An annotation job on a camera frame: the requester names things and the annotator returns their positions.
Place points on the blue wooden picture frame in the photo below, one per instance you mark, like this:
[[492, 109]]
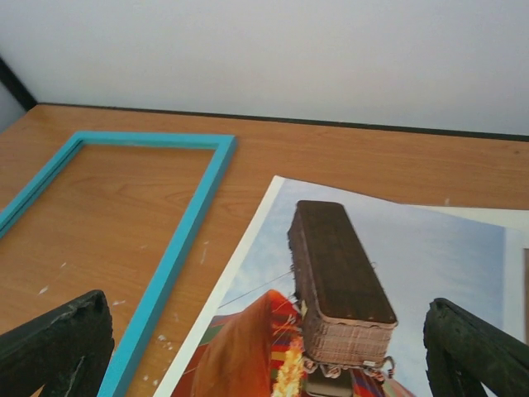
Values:
[[134, 341]]

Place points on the hot air balloon photo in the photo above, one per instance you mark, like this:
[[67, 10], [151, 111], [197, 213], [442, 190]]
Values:
[[327, 293]]

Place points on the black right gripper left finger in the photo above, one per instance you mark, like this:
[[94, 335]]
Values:
[[64, 352]]

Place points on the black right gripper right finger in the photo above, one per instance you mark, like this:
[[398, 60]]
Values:
[[467, 356]]

